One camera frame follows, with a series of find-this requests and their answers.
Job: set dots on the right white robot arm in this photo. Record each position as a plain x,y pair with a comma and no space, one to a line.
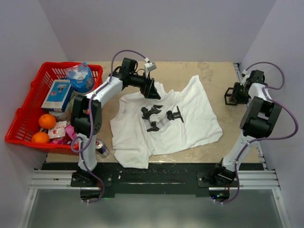
258,122

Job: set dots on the blue white razor box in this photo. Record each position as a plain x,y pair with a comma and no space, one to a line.
58,96

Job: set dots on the lower orange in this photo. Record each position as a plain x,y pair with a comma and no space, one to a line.
40,137

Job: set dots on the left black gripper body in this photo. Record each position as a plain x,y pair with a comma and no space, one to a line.
141,82

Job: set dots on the aluminium rail frame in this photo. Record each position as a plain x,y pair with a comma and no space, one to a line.
257,190

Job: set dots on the red plastic basket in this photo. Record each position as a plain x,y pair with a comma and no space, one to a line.
25,124

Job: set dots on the black metal bracket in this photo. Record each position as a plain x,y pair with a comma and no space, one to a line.
228,97

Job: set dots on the upper orange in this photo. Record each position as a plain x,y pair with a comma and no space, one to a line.
47,121

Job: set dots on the pink packet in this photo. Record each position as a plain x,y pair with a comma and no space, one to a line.
67,139

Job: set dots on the white printed t-shirt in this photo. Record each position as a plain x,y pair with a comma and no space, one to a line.
133,144

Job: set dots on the blue plastic bag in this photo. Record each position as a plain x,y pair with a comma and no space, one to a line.
80,77

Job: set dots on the blue red drink can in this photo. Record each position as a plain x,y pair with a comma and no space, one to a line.
101,148

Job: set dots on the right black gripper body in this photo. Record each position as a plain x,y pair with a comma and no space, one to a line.
240,94

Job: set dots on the orange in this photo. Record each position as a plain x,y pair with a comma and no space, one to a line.
40,137
47,121

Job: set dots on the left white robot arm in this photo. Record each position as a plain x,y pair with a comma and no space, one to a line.
86,116

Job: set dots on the red white snack packet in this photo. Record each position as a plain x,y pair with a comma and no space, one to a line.
57,130

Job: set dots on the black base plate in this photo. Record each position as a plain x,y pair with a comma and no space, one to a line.
165,179

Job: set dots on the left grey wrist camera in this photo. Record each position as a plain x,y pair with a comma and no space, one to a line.
148,67

